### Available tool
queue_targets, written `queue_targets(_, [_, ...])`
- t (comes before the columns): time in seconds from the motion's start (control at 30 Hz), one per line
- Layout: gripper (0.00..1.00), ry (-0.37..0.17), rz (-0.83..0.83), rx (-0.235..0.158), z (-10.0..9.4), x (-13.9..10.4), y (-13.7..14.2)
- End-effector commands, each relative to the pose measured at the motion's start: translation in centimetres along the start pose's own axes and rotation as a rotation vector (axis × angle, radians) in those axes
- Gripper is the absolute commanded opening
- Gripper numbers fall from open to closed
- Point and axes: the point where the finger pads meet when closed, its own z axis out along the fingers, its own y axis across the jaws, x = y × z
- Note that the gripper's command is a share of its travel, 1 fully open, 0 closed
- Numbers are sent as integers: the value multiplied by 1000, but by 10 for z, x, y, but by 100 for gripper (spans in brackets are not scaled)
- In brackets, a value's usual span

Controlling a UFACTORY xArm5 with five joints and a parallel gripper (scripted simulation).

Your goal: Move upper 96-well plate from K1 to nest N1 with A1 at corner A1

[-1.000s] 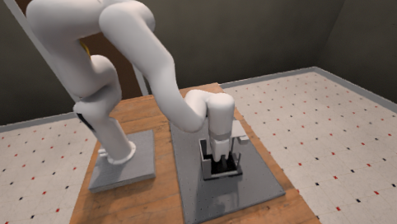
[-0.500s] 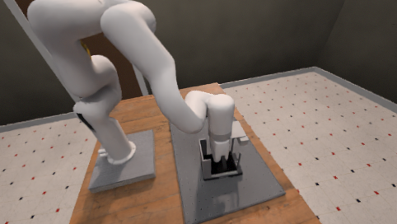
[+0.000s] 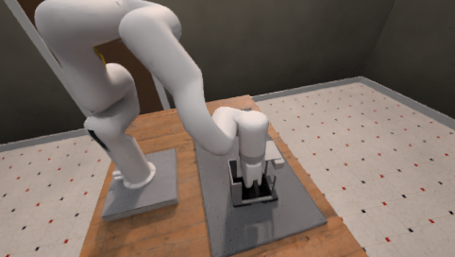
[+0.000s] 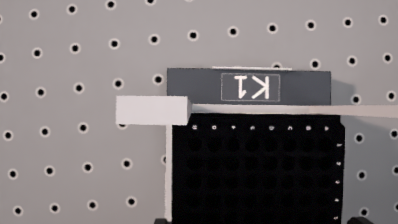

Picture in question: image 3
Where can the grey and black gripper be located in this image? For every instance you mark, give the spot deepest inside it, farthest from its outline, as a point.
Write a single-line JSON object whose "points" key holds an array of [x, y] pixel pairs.
{"points": [[252, 173]]}

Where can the black well plate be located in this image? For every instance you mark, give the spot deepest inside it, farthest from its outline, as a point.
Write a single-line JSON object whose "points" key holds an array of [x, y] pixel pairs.
{"points": [[264, 188]]}

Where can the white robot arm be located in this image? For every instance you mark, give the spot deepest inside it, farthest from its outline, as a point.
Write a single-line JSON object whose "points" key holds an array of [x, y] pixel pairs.
{"points": [[70, 27]]}

